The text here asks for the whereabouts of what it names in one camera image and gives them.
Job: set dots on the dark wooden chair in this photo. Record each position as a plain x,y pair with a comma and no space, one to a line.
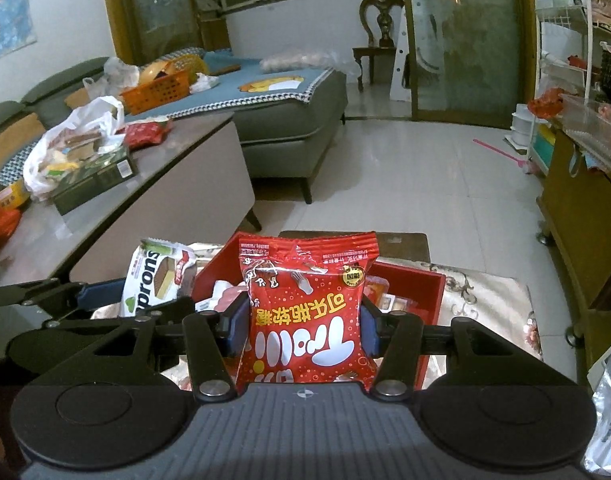
380,25

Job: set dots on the grey sofa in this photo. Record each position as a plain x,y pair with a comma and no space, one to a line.
285,145

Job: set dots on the crumpled white plastic bag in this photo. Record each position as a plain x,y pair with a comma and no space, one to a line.
118,75

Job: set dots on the grey coffee table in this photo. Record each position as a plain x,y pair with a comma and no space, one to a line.
175,185

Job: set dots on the clear plastic container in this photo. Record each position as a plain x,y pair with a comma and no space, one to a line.
593,125

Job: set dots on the orange plastic basket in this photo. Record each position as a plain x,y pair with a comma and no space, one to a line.
158,92

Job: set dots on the blue patterned blanket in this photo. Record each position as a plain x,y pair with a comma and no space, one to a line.
255,85

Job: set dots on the wooden cabinet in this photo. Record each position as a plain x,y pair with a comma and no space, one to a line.
580,230

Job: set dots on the white plastic bag of snacks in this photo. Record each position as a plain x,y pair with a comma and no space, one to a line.
68,145

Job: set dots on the red cardboard box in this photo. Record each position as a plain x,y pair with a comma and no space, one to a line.
415,310

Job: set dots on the orange brown snack packet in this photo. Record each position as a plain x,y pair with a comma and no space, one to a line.
388,292

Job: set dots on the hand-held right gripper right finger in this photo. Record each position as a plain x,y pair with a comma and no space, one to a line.
369,332

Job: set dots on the small brown table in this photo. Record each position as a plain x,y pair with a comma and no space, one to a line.
405,247

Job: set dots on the red packet with green print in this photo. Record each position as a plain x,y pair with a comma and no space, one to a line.
145,132

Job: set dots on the pink fly swatter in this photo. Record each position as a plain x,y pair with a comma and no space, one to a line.
500,154

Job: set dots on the glass sliding door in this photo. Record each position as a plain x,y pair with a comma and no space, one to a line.
460,40

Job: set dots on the white pink snack packet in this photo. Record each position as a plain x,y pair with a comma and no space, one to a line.
223,295

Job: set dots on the yellow plastic item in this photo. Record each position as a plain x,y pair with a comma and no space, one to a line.
173,66

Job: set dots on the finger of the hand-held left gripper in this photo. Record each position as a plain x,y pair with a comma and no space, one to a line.
103,294
173,307

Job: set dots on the red candy packet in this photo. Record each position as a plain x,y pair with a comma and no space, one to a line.
305,320

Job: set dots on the silver plastic bag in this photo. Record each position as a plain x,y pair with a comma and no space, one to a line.
608,410

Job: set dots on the dark green flat box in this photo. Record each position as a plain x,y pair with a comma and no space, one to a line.
93,182

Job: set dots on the silver floral tablecloth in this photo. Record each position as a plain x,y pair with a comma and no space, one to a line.
485,305

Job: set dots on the green white wafer packet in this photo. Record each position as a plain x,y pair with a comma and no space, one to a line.
155,272

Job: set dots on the white leaning board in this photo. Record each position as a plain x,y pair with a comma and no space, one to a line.
403,60

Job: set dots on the white stacked containers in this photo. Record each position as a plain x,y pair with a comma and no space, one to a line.
521,127

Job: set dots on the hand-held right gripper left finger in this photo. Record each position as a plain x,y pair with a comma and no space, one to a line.
235,332

